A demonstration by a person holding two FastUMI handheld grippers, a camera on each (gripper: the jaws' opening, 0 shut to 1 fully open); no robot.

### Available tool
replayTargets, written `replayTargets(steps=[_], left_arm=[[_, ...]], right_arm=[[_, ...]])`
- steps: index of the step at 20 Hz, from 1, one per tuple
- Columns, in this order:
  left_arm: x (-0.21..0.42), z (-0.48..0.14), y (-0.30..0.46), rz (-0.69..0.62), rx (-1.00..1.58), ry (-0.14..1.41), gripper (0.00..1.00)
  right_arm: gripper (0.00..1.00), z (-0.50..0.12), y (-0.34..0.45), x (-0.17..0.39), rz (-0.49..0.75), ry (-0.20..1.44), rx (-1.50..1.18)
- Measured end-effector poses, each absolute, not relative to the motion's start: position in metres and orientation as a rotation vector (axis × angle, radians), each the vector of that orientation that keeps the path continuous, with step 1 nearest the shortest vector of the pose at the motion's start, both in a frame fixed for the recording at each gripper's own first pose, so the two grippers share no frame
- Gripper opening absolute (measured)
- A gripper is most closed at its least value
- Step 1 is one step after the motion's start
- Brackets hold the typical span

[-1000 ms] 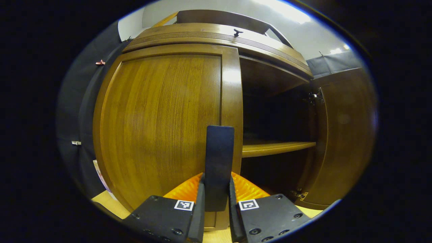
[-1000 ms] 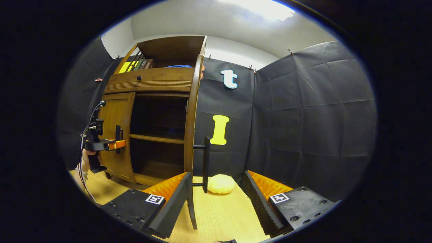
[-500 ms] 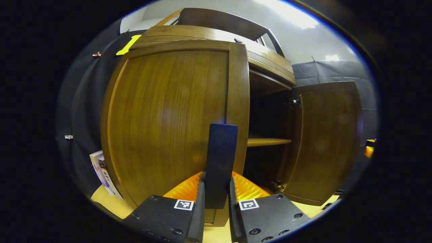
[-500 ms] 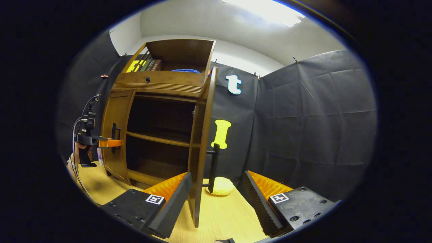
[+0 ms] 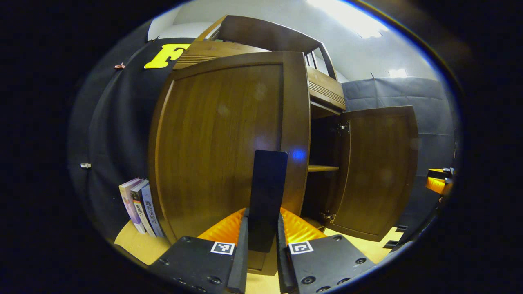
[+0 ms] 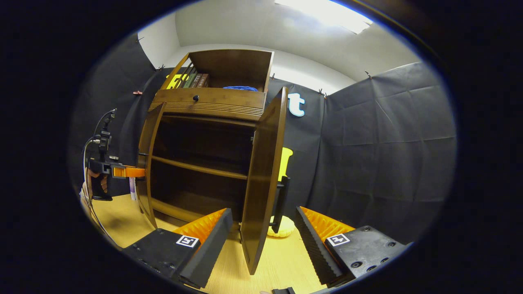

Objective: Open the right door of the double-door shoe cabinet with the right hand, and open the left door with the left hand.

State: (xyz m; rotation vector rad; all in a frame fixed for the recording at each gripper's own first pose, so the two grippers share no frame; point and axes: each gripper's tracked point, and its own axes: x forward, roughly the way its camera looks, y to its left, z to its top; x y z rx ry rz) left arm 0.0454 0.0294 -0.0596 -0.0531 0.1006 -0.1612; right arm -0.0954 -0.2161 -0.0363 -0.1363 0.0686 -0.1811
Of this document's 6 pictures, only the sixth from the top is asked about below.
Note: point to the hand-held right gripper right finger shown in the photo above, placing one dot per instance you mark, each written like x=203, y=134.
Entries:
x=316, y=253

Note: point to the black backdrop cloth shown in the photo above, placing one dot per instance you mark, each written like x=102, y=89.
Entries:
x=367, y=163

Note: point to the wooden cabinet door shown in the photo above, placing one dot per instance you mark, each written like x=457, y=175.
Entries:
x=145, y=183
x=263, y=171

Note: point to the large ceiling light panel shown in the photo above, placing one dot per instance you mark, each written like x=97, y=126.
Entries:
x=327, y=14

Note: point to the blue cloth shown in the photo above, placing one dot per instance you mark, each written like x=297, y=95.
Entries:
x=241, y=88

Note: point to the wooden cabinet shelf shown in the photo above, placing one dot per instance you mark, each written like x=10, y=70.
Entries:
x=196, y=167

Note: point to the pale yellow soft item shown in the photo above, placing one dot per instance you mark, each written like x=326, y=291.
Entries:
x=282, y=228

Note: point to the pink purple book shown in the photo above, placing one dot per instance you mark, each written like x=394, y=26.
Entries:
x=132, y=190

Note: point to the reddish brown book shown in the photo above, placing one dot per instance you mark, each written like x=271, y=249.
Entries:
x=203, y=81

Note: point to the wooden cabinet drawer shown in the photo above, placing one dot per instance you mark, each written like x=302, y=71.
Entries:
x=212, y=102

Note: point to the green book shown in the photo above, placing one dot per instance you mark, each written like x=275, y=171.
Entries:
x=188, y=81

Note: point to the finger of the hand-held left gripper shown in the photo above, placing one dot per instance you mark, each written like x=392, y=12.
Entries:
x=128, y=172

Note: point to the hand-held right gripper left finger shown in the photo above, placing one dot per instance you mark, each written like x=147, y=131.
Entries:
x=208, y=249

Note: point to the wooden double-door shoe cabinet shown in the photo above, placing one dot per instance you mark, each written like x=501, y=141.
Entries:
x=212, y=104

